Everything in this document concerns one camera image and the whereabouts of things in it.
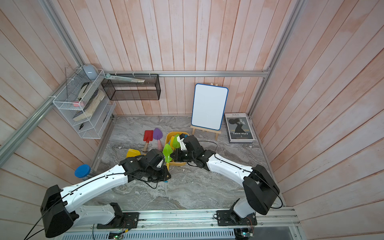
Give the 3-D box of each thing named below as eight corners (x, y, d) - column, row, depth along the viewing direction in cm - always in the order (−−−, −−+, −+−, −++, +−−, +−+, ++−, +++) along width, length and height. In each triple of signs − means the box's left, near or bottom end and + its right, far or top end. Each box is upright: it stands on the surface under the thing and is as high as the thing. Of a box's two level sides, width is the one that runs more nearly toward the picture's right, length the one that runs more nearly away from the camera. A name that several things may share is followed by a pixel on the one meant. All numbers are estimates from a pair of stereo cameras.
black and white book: (229, 143, 105) (230, 140, 102) (223, 116, 122) (224, 112, 119) (254, 143, 105) (256, 140, 102) (244, 116, 122) (246, 112, 119)
